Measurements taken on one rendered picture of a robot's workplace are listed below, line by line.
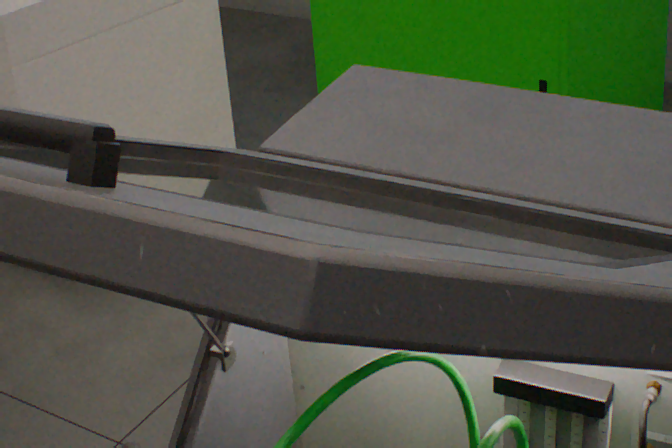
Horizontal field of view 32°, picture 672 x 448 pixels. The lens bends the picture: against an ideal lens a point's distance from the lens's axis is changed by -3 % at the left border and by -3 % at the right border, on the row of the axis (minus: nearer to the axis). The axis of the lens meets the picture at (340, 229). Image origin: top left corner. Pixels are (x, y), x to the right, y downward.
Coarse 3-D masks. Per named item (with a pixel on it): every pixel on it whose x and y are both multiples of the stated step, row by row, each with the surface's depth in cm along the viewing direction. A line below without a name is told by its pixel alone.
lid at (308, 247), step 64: (0, 128) 55; (64, 128) 53; (0, 192) 50; (64, 192) 49; (128, 192) 53; (192, 192) 84; (256, 192) 96; (320, 192) 112; (384, 192) 125; (448, 192) 122; (0, 256) 50; (64, 256) 49; (128, 256) 47; (192, 256) 46; (256, 256) 45; (320, 256) 44; (384, 256) 45; (448, 256) 48; (512, 256) 53; (576, 256) 85; (640, 256) 98; (256, 320) 45; (320, 320) 44; (384, 320) 45; (448, 320) 46; (512, 320) 47; (576, 320) 48; (640, 320) 50
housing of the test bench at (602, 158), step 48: (336, 96) 164; (384, 96) 163; (432, 96) 162; (480, 96) 161; (528, 96) 160; (288, 144) 153; (336, 144) 152; (384, 144) 151; (432, 144) 150; (480, 144) 149; (528, 144) 148; (576, 144) 148; (624, 144) 147; (480, 192) 140; (528, 192) 138; (576, 192) 137; (624, 192) 137
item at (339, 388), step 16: (400, 352) 128; (416, 352) 129; (368, 368) 125; (448, 368) 134; (336, 384) 123; (352, 384) 124; (464, 384) 137; (320, 400) 122; (464, 400) 139; (304, 416) 121; (288, 432) 121
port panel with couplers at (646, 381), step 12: (648, 372) 136; (660, 372) 135; (636, 384) 138; (648, 384) 136; (660, 384) 136; (636, 396) 139; (648, 396) 134; (660, 396) 137; (636, 408) 140; (648, 408) 139; (660, 408) 138; (636, 420) 141; (648, 420) 140; (660, 420) 139; (636, 432) 142; (648, 432) 141; (660, 432) 140; (636, 444) 143; (648, 444) 141; (660, 444) 141
